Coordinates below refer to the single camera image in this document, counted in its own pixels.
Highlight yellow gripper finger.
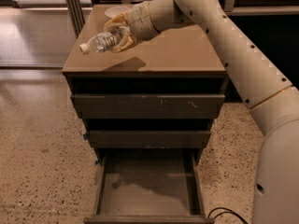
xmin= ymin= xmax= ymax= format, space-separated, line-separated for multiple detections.
xmin=110 ymin=33 xmax=137 ymax=53
xmin=104 ymin=12 xmax=128 ymax=32

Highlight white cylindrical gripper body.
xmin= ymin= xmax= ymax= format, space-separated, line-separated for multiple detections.
xmin=126 ymin=1 xmax=160 ymax=41

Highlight clear plastic water bottle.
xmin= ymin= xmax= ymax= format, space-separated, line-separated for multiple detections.
xmin=79 ymin=28 xmax=129 ymax=55

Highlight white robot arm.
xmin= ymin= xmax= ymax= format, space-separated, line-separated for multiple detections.
xmin=105 ymin=0 xmax=299 ymax=224

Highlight top grey drawer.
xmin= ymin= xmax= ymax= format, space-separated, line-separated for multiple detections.
xmin=71 ymin=94 xmax=224 ymax=119

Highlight grey drawer cabinet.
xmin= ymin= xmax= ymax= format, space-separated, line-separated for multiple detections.
xmin=61 ymin=4 xmax=235 ymax=224

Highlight middle grey drawer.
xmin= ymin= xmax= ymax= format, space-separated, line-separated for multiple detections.
xmin=86 ymin=131 xmax=211 ymax=148

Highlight open bottom grey drawer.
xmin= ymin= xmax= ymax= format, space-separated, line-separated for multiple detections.
xmin=83 ymin=149 xmax=215 ymax=224

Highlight white ceramic bowl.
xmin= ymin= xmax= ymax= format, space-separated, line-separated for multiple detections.
xmin=105 ymin=6 xmax=129 ymax=18

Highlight metal window frame post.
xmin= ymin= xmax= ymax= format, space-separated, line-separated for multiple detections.
xmin=65 ymin=0 xmax=85 ymax=36

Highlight black cable on floor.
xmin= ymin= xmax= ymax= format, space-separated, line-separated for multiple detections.
xmin=206 ymin=206 xmax=249 ymax=224

